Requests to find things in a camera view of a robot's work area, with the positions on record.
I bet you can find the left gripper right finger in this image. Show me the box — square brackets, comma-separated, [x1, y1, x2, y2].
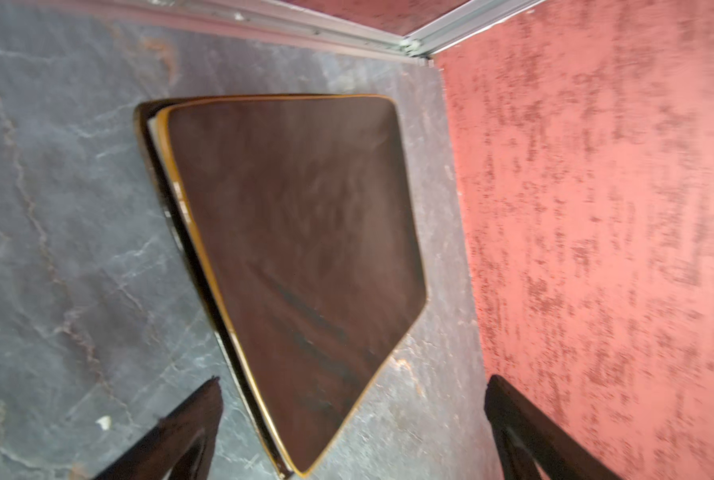
[484, 375, 619, 479]

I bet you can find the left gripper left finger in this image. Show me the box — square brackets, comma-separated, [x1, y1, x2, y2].
[96, 377, 223, 479]

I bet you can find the dark brown square plate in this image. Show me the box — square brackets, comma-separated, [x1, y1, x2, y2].
[145, 95, 427, 476]

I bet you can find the left aluminium corner post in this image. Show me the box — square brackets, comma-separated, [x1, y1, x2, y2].
[401, 0, 543, 58]

